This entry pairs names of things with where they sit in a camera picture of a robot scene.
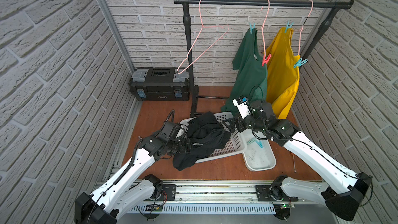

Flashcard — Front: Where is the white perforated laundry basket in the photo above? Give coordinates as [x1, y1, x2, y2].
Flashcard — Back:
[180, 112, 247, 163]

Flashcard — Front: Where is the black t-shirt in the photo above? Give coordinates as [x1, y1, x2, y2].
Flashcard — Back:
[173, 112, 231, 171]

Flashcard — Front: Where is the green t-shirt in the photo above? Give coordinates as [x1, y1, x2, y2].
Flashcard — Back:
[221, 29, 267, 115]

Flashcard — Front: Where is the red clothespin green shirt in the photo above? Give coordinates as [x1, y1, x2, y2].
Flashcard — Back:
[261, 54, 272, 66]

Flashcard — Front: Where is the pink hanger of black shirt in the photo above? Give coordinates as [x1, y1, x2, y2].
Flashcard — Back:
[176, 0, 230, 75]

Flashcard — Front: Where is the teal clothespin green shirt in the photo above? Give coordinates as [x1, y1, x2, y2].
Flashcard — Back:
[249, 23, 257, 34]

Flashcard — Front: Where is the pink hanger of green shirt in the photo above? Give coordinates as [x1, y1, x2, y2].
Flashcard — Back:
[261, 0, 271, 59]

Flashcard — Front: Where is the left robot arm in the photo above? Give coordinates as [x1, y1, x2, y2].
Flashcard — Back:
[74, 110, 192, 224]

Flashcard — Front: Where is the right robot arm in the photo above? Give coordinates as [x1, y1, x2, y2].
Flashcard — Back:
[229, 97, 373, 221]

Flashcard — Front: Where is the pink hanger of yellow shirt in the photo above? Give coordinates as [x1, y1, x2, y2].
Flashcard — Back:
[297, 0, 314, 57]

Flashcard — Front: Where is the white plastic tray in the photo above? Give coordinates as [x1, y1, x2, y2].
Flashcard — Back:
[241, 129, 276, 172]

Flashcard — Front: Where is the black toolbox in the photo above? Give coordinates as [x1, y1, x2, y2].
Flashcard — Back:
[129, 67, 190, 101]

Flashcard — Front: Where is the yellow t-shirt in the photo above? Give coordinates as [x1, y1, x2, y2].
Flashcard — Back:
[266, 27, 301, 119]

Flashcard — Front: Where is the teal clothespin lower yellow shirt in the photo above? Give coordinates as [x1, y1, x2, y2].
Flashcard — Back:
[293, 58, 308, 68]

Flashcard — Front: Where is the teal clothespin yellow shirt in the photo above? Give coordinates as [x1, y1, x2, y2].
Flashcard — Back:
[285, 21, 294, 33]
[293, 58, 308, 68]

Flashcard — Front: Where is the teal clothespin upper yellow shirt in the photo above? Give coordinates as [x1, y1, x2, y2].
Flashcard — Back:
[285, 21, 294, 33]

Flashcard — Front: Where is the black clothes rack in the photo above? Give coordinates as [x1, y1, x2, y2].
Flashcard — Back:
[173, 0, 354, 118]

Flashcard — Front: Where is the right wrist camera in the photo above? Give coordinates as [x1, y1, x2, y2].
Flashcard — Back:
[232, 97, 252, 119]

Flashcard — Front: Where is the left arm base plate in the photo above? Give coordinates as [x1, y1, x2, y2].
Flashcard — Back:
[148, 184, 177, 203]

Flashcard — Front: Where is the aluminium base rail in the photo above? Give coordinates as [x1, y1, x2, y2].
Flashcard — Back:
[93, 179, 354, 224]

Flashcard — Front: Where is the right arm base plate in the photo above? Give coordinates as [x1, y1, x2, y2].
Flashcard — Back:
[255, 185, 289, 202]

